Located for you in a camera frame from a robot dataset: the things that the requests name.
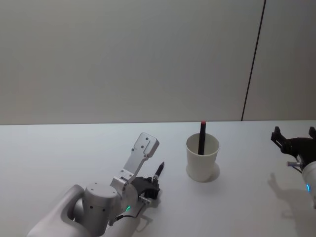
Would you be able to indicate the white paper cup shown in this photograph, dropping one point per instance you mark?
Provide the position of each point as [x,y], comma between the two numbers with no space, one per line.
[202,163]

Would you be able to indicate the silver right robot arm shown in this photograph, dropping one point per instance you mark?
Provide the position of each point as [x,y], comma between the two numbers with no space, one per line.
[310,177]

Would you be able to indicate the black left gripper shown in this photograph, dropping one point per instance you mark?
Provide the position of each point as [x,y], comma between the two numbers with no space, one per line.
[139,184]

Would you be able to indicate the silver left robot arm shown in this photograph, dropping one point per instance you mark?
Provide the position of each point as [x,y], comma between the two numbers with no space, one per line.
[98,197]

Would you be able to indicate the black pen with red cap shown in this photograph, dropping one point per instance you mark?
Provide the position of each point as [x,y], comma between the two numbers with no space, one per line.
[202,138]

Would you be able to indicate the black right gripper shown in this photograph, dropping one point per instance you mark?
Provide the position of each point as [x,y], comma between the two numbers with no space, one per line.
[300,148]

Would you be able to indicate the black pen with silver band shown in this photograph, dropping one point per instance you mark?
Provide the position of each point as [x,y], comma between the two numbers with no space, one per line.
[159,171]

